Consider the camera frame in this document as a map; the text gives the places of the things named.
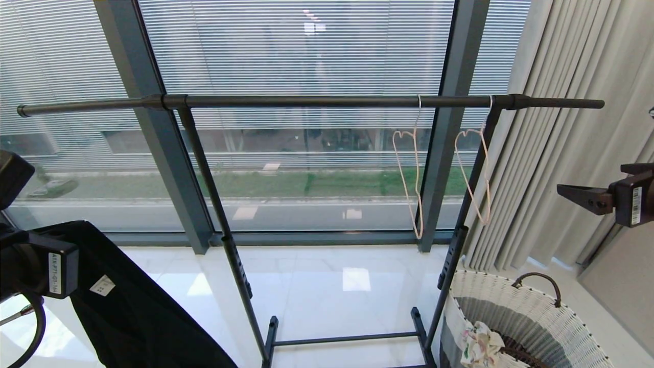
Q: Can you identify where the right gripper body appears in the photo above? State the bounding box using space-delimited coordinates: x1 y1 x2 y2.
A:
614 170 654 228

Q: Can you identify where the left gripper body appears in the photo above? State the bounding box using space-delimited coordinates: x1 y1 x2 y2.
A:
0 228 80 303

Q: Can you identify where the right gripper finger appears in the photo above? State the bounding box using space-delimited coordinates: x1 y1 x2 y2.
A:
556 183 617 216

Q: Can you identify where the black garment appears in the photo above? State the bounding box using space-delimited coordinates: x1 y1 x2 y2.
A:
31 220 240 368

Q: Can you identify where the pink clothes hanger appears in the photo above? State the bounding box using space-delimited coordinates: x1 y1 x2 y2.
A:
454 95 494 227
391 95 425 240

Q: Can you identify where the white laundry basket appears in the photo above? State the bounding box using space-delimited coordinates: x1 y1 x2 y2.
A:
438 269 617 368

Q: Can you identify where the black clothes rack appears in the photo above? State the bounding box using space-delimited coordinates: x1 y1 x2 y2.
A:
16 93 605 368

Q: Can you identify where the beige curtain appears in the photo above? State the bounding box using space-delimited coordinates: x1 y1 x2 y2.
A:
462 0 654 272

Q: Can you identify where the cream printed garment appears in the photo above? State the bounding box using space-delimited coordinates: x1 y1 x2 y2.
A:
459 320 507 368

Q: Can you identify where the window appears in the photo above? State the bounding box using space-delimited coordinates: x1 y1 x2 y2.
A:
0 0 532 255

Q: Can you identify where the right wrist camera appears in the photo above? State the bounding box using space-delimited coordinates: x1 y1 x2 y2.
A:
620 162 654 177

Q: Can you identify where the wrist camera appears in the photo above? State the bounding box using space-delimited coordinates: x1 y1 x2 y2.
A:
0 149 37 212
620 162 654 177

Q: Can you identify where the black cable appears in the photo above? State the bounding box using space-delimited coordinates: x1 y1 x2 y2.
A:
0 290 48 368

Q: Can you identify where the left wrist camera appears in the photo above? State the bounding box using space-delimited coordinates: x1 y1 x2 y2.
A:
0 149 37 212

